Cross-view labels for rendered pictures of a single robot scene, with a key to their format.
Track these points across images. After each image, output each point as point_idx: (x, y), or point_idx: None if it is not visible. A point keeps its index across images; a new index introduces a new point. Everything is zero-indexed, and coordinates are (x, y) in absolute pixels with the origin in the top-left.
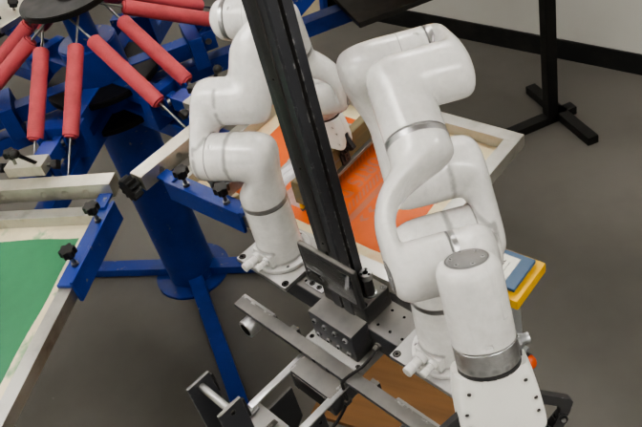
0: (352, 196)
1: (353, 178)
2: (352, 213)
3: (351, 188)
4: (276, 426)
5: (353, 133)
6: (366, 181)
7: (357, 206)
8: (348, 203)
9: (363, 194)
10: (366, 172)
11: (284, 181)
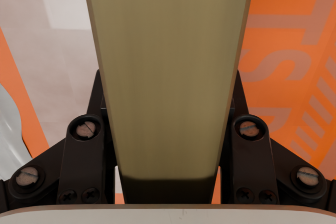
0: (288, 122)
1: (244, 50)
2: (320, 167)
3: (266, 97)
4: None
5: (247, 15)
6: (318, 41)
7: (330, 146)
8: (290, 147)
9: (332, 102)
10: None
11: (14, 158)
